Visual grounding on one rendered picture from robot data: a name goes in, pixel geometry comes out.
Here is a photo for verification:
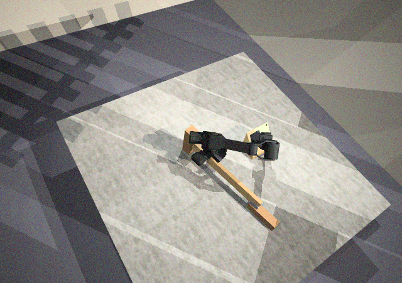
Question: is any long tan wooden rail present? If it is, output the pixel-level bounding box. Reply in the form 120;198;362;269
192;144;262;207

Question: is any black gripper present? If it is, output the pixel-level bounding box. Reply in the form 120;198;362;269
191;148;210;166

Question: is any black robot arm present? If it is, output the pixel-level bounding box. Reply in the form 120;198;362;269
189;131;280;163

